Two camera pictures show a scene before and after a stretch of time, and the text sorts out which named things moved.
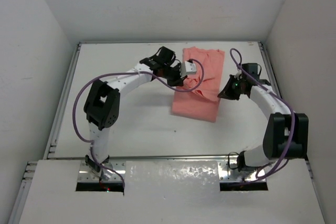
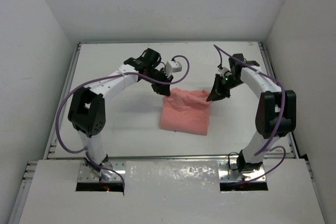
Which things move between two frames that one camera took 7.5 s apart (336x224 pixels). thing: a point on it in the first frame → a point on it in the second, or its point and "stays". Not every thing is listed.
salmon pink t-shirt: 201,103 → 186,112
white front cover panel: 171,192 stays
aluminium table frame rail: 29,167 stays
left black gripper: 176,77 → 159,83
